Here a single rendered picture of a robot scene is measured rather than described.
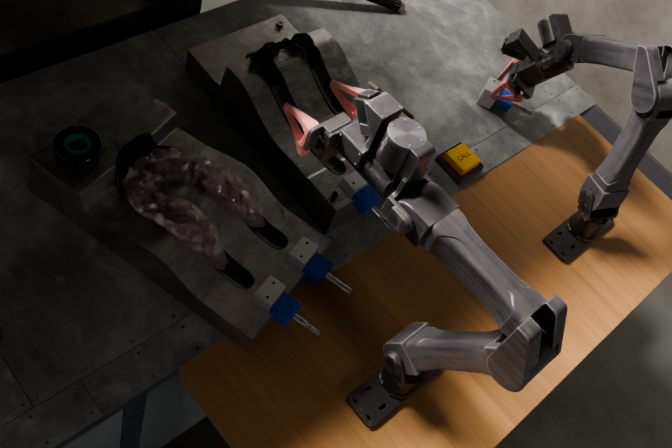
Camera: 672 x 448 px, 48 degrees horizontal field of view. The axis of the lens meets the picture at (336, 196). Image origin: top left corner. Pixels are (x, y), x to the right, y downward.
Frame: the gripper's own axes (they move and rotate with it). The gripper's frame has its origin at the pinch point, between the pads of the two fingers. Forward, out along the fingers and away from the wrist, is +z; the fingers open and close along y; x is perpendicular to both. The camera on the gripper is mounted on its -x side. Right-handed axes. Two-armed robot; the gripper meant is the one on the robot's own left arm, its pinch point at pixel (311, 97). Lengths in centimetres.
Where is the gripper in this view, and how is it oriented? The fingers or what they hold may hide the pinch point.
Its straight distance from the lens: 119.2
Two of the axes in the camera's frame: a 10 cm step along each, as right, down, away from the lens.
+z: -6.5, -7.0, 3.1
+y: -7.2, 4.3, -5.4
